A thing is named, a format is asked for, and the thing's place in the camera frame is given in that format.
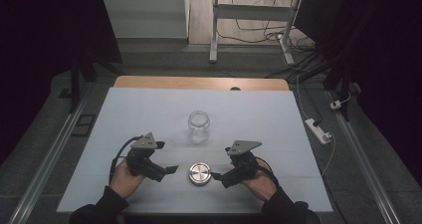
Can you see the white metal desk frame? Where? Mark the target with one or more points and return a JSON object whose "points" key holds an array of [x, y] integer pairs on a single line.
{"points": [[252, 12]]}

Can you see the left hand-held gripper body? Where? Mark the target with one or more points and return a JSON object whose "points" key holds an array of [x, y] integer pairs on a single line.
{"points": [[142, 157]]}

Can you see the white power strip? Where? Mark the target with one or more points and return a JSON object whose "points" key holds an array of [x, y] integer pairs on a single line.
{"points": [[317, 131]]}

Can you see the aluminium floor rail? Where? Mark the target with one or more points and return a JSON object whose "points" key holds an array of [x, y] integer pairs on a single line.
{"points": [[365, 164], [49, 161]]}

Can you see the person's left hand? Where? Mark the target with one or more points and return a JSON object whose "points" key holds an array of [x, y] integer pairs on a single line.
{"points": [[124, 180]]}

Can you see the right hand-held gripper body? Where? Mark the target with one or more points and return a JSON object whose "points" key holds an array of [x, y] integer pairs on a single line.
{"points": [[244, 164]]}

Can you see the dark curtain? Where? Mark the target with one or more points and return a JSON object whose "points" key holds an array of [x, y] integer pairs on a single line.
{"points": [[49, 35], [384, 51]]}

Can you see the person's right hand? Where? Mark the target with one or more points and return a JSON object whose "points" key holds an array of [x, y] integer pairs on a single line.
{"points": [[262, 184]]}

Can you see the small white adapter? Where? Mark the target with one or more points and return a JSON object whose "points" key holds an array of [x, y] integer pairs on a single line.
{"points": [[335, 104]]}

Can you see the clear glass jar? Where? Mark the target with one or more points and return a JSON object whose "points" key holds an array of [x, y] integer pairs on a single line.
{"points": [[199, 127]]}

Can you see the round silver metal lid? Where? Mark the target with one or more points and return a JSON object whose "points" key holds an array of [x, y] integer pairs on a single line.
{"points": [[200, 173]]}

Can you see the wooden table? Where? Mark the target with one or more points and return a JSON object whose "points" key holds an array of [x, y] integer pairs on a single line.
{"points": [[199, 83]]}

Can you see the black metal stand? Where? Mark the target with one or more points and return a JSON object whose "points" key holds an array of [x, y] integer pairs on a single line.
{"points": [[75, 84], [341, 81]]}

